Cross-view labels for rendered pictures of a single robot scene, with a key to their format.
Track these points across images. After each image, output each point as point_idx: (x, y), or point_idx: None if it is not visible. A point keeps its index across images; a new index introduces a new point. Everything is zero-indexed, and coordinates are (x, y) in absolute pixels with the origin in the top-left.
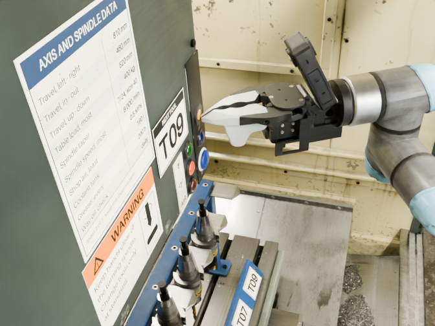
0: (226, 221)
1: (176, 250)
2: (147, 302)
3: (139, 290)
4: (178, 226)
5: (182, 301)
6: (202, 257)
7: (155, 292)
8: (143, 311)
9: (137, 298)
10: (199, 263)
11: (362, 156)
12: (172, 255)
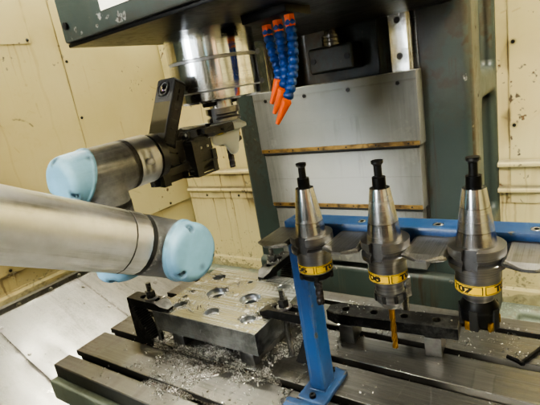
0: (535, 268)
1: (431, 225)
2: (338, 218)
3: (139, 14)
4: (493, 222)
5: (337, 243)
6: (424, 250)
7: (352, 221)
8: (325, 218)
9: (510, 366)
10: (409, 248)
11: None
12: (419, 224)
